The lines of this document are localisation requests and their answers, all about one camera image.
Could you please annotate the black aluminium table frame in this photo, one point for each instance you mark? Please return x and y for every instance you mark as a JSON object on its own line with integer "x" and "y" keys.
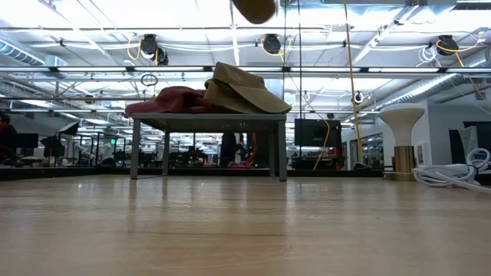
{"x": 76, "y": 172}

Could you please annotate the black background monitor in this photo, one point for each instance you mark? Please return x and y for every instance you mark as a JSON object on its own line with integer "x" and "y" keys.
{"x": 316, "y": 132}

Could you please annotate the person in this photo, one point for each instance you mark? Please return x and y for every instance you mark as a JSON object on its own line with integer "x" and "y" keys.
{"x": 230, "y": 149}

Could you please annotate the silver ventilation duct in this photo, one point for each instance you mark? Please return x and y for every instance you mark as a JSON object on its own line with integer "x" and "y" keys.
{"x": 422, "y": 90}

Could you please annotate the white mushroom table lamp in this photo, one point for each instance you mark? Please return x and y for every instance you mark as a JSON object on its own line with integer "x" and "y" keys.
{"x": 401, "y": 119}

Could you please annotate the olive khaki baseball cap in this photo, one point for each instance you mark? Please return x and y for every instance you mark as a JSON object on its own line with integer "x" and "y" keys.
{"x": 255, "y": 11}

